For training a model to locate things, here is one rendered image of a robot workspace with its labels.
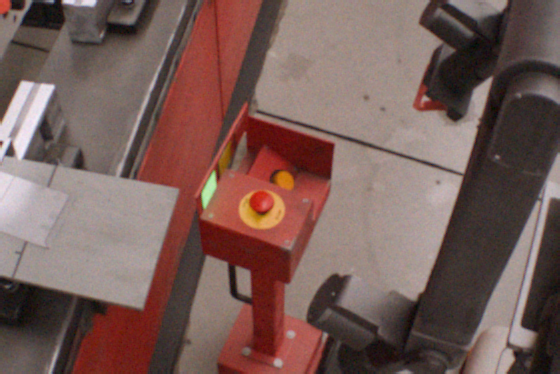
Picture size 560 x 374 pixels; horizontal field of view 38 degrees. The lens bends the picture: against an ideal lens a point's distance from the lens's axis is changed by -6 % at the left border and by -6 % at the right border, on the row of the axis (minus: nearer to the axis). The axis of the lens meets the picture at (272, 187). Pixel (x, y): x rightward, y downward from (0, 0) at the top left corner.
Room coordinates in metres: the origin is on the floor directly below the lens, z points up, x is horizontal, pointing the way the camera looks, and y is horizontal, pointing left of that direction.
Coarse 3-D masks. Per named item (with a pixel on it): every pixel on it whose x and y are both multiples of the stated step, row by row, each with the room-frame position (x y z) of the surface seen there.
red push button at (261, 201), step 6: (258, 192) 0.74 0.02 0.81; (264, 192) 0.74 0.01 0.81; (252, 198) 0.73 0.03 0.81; (258, 198) 0.73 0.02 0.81; (264, 198) 0.73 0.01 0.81; (270, 198) 0.73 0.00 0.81; (252, 204) 0.72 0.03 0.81; (258, 204) 0.72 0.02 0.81; (264, 204) 0.72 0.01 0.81; (270, 204) 0.72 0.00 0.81; (258, 210) 0.71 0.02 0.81; (264, 210) 0.71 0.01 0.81
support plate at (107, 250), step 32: (64, 192) 0.62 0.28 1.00; (96, 192) 0.62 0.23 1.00; (128, 192) 0.62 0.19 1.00; (160, 192) 0.62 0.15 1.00; (64, 224) 0.57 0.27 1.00; (96, 224) 0.57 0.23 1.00; (128, 224) 0.57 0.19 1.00; (160, 224) 0.57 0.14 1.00; (0, 256) 0.52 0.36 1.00; (32, 256) 0.52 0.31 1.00; (64, 256) 0.52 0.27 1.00; (96, 256) 0.52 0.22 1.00; (128, 256) 0.52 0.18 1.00; (64, 288) 0.47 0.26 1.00; (96, 288) 0.47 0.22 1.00; (128, 288) 0.47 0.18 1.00
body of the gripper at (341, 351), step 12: (336, 348) 0.36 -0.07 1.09; (348, 348) 0.35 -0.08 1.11; (336, 360) 0.34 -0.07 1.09; (348, 360) 0.34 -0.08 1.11; (360, 360) 0.33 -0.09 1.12; (324, 372) 0.33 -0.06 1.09; (336, 372) 0.33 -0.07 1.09; (348, 372) 0.33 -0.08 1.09; (360, 372) 0.32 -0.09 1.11; (372, 372) 0.32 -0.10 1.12
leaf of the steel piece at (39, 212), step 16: (16, 192) 0.62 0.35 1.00; (32, 192) 0.62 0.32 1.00; (48, 192) 0.62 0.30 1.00; (0, 208) 0.59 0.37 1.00; (16, 208) 0.59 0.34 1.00; (32, 208) 0.59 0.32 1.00; (48, 208) 0.59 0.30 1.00; (64, 208) 0.58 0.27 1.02; (0, 224) 0.56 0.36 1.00; (16, 224) 0.56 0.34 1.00; (32, 224) 0.56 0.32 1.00; (48, 224) 0.56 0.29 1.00; (32, 240) 0.54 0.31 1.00; (48, 240) 0.53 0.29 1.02
